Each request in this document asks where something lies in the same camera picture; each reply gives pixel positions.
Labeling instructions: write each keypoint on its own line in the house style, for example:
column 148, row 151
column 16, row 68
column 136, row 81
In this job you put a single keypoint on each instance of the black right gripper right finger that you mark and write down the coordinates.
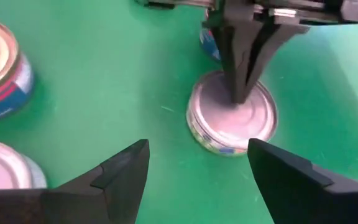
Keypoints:
column 306, row 199

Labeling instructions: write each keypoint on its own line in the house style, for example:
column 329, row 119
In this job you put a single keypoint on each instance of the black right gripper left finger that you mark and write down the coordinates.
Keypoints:
column 73, row 205

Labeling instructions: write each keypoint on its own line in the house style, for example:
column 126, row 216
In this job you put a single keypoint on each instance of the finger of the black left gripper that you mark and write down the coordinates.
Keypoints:
column 275, row 40
column 238, row 62

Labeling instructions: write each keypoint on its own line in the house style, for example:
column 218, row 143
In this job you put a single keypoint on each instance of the silver-top can green-white label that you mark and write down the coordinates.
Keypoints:
column 2, row 168
column 244, row 124

